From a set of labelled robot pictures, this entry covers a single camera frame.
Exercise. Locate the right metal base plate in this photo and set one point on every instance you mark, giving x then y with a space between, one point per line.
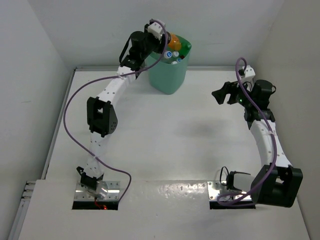
216 188

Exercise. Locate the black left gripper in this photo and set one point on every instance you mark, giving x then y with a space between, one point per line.
160 46

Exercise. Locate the green plastic bottle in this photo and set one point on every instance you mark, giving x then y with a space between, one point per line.
185 49

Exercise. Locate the metal base plate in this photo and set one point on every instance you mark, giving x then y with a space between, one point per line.
105 191
216 188

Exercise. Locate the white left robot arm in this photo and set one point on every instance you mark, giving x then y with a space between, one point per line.
101 110

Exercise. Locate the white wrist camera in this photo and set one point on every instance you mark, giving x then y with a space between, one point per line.
156 30
247 74

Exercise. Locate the green plastic bin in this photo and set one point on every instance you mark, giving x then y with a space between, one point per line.
166 77

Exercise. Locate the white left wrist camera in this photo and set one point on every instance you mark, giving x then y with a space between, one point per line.
156 30

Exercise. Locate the orange juice bottle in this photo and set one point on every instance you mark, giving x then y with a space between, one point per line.
174 42

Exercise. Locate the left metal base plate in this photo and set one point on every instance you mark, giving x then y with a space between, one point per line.
105 191

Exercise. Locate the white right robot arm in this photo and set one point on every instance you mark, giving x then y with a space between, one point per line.
278 182

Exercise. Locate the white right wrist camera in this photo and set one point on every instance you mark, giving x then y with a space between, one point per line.
247 74

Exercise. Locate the clear bottle blue-orange label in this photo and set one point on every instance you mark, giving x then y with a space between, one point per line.
175 54

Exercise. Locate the clear bottle blue label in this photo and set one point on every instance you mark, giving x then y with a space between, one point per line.
176 61

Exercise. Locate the clear bottle blue-white cap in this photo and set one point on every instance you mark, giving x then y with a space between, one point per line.
167 55

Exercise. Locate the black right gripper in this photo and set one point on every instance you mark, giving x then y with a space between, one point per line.
229 87

